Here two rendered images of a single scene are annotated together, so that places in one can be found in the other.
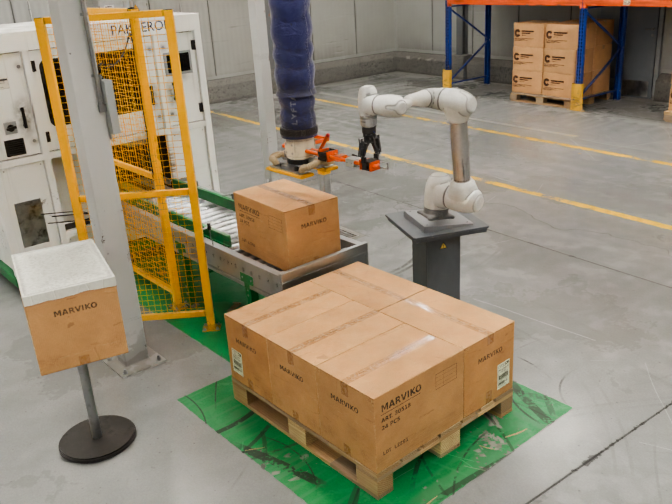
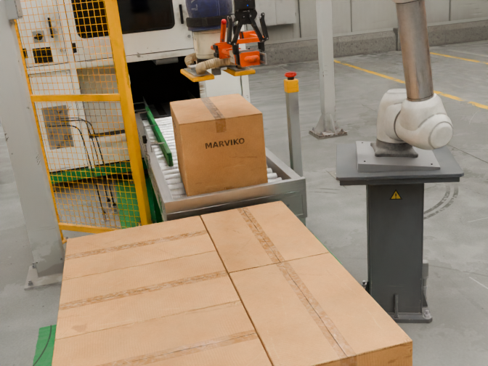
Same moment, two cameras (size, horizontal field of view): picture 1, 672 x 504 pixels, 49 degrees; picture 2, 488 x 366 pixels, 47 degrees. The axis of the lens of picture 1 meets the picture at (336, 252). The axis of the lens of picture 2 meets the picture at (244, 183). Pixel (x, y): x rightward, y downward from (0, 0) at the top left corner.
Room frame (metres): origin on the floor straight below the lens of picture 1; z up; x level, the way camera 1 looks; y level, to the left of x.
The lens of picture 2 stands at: (1.95, -1.10, 1.51)
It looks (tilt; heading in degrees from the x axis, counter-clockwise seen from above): 19 degrees down; 27
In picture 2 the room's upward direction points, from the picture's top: 6 degrees counter-clockwise
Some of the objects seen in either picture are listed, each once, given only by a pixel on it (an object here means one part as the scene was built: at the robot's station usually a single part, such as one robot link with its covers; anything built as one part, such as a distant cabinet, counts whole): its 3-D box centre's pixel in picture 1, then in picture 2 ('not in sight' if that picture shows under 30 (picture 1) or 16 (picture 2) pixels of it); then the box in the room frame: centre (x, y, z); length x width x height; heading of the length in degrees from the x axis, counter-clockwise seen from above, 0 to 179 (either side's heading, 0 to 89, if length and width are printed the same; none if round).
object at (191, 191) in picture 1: (132, 186); (72, 87); (4.49, 1.26, 1.05); 0.87 x 0.10 x 2.10; 91
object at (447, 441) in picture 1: (367, 393); not in sight; (3.46, -0.13, 0.07); 1.20 x 1.00 x 0.14; 39
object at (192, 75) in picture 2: (289, 168); (196, 70); (4.23, 0.25, 1.17); 0.34 x 0.10 x 0.05; 40
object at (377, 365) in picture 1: (365, 350); (207, 325); (3.46, -0.13, 0.34); 1.20 x 1.00 x 0.40; 39
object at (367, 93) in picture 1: (369, 100); not in sight; (3.83, -0.23, 1.62); 0.13 x 0.11 x 0.16; 43
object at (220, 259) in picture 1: (186, 243); (149, 158); (4.87, 1.06, 0.50); 2.31 x 0.05 x 0.19; 39
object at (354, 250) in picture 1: (325, 261); (236, 194); (4.17, 0.07, 0.58); 0.70 x 0.03 x 0.06; 129
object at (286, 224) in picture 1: (286, 223); (216, 144); (4.44, 0.31, 0.75); 0.60 x 0.40 x 0.40; 36
